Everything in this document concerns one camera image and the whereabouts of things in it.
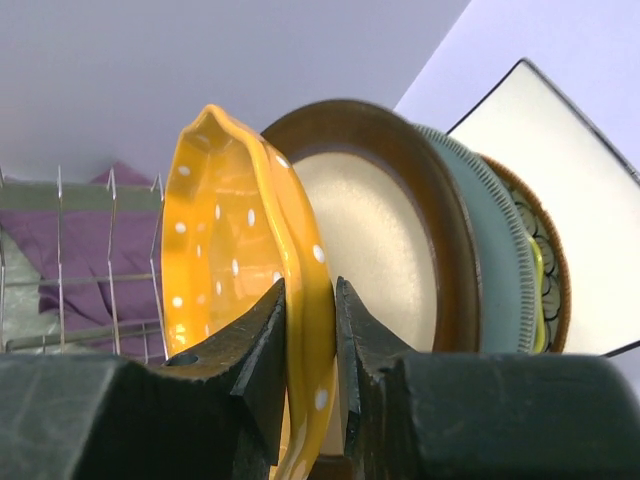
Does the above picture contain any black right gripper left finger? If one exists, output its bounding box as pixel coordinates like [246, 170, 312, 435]
[1, 282, 286, 479]

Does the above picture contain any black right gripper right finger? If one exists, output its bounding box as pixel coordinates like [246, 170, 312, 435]
[335, 279, 639, 479]

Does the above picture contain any teal round plate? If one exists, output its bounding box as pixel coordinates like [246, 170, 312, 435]
[415, 125, 537, 354]

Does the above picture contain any yellow polka dot plate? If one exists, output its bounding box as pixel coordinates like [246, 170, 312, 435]
[161, 105, 336, 479]

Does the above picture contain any brown rimmed cream plate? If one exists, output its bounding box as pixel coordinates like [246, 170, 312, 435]
[264, 99, 482, 479]

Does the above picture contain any steel dish rack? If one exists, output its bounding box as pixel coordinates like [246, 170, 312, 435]
[0, 164, 169, 366]

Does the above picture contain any green scalloped plate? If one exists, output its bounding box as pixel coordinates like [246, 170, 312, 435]
[481, 155, 572, 353]

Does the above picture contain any purple cloth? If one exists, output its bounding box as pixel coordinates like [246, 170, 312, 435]
[0, 160, 169, 364]

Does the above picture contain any rear white square plate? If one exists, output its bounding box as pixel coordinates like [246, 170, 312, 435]
[449, 59, 639, 354]

